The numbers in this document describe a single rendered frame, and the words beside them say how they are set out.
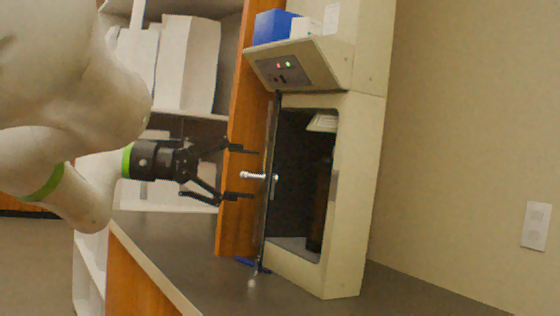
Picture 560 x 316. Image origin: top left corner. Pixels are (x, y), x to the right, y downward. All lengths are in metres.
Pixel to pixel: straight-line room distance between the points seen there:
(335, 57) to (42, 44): 0.83
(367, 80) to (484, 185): 0.45
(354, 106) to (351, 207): 0.22
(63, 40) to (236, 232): 1.14
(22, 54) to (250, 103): 1.11
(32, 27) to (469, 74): 1.24
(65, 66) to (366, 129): 0.87
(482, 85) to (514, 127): 0.16
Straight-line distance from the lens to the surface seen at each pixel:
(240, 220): 1.33
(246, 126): 1.30
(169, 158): 1.04
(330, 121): 1.11
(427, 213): 1.40
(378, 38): 1.09
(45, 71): 0.24
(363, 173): 1.06
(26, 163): 0.65
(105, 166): 1.06
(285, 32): 1.15
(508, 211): 1.24
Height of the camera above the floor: 1.29
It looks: 3 degrees down
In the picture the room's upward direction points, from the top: 7 degrees clockwise
